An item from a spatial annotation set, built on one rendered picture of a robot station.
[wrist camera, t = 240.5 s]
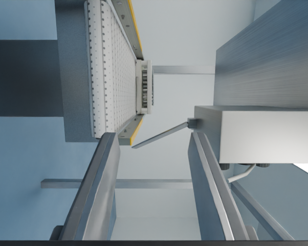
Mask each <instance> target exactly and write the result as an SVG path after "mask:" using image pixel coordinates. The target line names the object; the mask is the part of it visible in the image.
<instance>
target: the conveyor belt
mask: <svg viewBox="0 0 308 246"><path fill-rule="evenodd" d="M84 11H85V29H86V47H87V65H88V91H89V109H90V127H91V136H92V137H94V138H101V136H102V135H103V134H104V133H105V132H117V133H118V132H119V131H120V130H121V129H122V128H123V127H124V126H125V125H126V124H127V123H128V122H129V121H130V120H131V119H133V118H134V117H135V116H136V115H137V114H136V66H135V60H136V59H135V57H134V55H133V52H132V50H131V48H130V46H129V44H128V42H127V40H126V38H125V35H124V33H123V31H122V29H121V27H120V25H119V23H118V21H117V19H116V16H115V14H114V12H113V10H112V8H111V6H110V5H109V4H108V3H106V2H104V1H101V0H87V1H85V3H84Z"/></svg>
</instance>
